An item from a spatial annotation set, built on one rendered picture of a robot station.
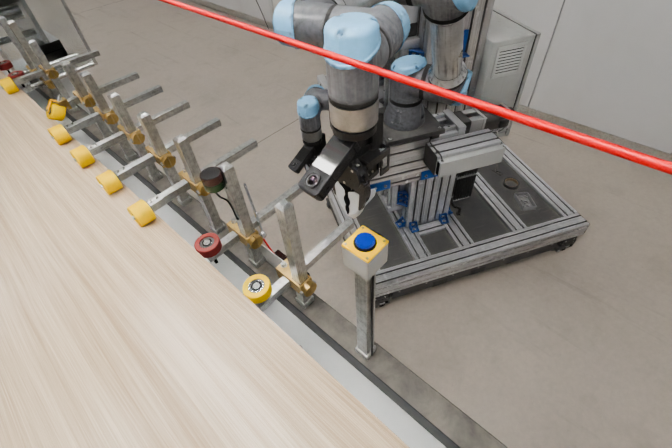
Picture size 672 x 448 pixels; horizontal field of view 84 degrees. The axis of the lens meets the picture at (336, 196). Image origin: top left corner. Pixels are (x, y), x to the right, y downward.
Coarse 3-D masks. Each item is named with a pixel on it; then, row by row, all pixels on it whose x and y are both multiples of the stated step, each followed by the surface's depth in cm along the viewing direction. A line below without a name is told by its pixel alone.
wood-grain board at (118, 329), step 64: (0, 128) 178; (0, 192) 144; (64, 192) 142; (128, 192) 140; (0, 256) 121; (64, 256) 120; (128, 256) 118; (192, 256) 117; (0, 320) 105; (64, 320) 103; (128, 320) 102; (192, 320) 101; (256, 320) 100; (0, 384) 92; (64, 384) 91; (128, 384) 90; (192, 384) 89; (256, 384) 88; (320, 384) 88
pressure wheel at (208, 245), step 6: (204, 234) 122; (210, 234) 122; (198, 240) 120; (204, 240) 120; (210, 240) 121; (216, 240) 120; (198, 246) 119; (204, 246) 119; (210, 246) 118; (216, 246) 118; (198, 252) 118; (204, 252) 117; (210, 252) 118; (216, 252) 119
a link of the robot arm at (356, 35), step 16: (336, 16) 50; (352, 16) 49; (368, 16) 49; (336, 32) 47; (352, 32) 46; (368, 32) 47; (336, 48) 48; (352, 48) 47; (368, 48) 48; (384, 48) 52; (336, 64) 49; (384, 64) 54; (336, 80) 51; (352, 80) 50; (368, 80) 51; (336, 96) 53; (352, 96) 52; (368, 96) 53
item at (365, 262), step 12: (360, 228) 79; (348, 240) 77; (384, 240) 76; (348, 252) 76; (360, 252) 75; (372, 252) 74; (384, 252) 77; (348, 264) 79; (360, 264) 75; (372, 264) 75; (372, 276) 78
